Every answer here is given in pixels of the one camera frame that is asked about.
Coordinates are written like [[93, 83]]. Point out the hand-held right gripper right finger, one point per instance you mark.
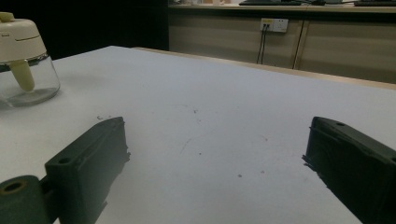
[[355, 161]]

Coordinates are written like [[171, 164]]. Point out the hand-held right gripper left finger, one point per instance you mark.
[[87, 161]]

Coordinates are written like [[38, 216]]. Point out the cream manual food chopper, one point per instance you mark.
[[21, 40]]

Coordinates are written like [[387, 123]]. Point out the beige cabinet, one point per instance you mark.
[[342, 46]]

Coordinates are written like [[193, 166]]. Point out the black keyboard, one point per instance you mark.
[[269, 2], [375, 3]]

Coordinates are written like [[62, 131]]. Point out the white wall socket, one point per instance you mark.
[[274, 25]]

